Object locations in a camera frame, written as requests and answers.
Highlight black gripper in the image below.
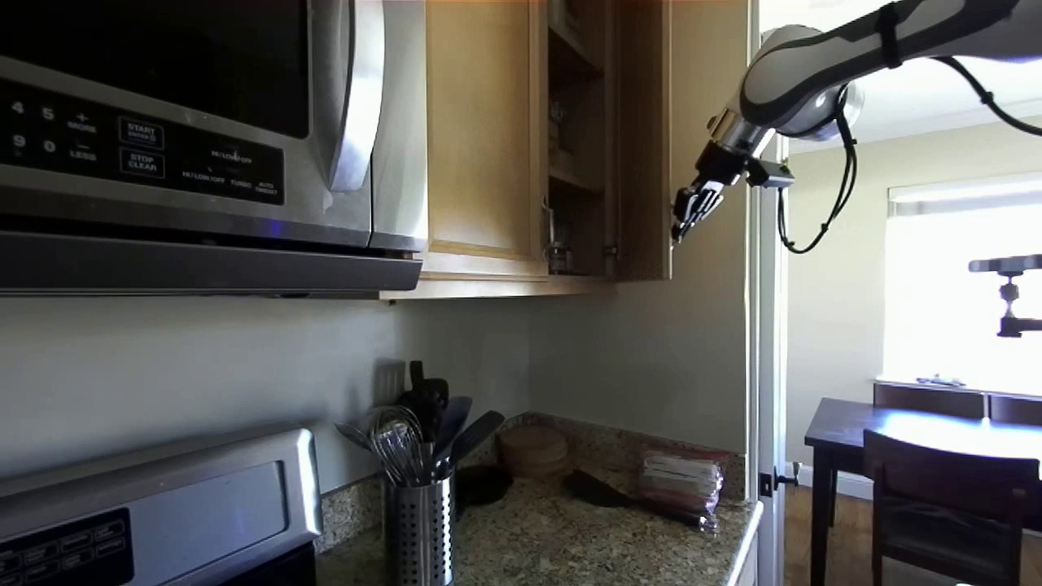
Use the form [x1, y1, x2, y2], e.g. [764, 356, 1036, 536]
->
[668, 136, 764, 243]

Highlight wooden cabinet door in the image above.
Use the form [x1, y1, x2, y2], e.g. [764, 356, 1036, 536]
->
[423, 0, 546, 276]
[613, 0, 677, 286]

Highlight glassware in cabinet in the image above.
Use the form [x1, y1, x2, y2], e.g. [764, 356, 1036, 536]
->
[544, 203, 580, 276]

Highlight closed wooden cabinet door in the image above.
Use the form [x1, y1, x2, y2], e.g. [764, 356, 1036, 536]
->
[423, 0, 546, 276]

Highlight bright window with blind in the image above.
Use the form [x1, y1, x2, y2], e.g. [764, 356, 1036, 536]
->
[879, 175, 1042, 398]

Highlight round woven trivet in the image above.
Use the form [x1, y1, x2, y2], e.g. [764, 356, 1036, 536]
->
[497, 425, 576, 484]

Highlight black plastic spatula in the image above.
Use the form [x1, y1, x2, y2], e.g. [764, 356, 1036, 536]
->
[560, 467, 659, 516]

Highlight dark wooden chair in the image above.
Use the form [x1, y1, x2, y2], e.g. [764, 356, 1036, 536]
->
[869, 378, 986, 425]
[986, 390, 1042, 431]
[859, 431, 1042, 586]

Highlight black slotted turner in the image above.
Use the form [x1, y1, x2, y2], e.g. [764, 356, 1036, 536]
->
[436, 407, 510, 479]

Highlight dark wooden dining table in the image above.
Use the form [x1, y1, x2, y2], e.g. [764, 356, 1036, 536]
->
[802, 395, 1042, 586]

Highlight black ladle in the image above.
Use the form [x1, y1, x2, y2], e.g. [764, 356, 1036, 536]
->
[396, 375, 454, 467]

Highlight small black bowl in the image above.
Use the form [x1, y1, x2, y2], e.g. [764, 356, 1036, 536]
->
[454, 464, 513, 516]

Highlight perforated steel utensil holder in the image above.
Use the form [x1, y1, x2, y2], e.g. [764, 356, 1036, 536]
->
[381, 471, 458, 586]

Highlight stainless steel microwave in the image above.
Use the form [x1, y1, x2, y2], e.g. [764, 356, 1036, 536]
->
[0, 0, 429, 302]

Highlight wooden wall cabinet body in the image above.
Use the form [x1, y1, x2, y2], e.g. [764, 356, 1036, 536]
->
[381, 0, 757, 306]

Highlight white door frame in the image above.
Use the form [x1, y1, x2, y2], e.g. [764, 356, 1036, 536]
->
[741, 0, 793, 586]

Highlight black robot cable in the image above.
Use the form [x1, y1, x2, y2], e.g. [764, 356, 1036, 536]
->
[773, 48, 1042, 262]

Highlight black door hinge bracket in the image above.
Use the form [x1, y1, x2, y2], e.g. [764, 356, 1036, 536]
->
[757, 464, 803, 501]

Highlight black camera on mount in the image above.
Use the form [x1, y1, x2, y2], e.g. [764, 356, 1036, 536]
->
[967, 250, 1042, 342]

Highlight steel wire whisk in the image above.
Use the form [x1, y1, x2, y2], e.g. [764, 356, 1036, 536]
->
[366, 403, 432, 488]

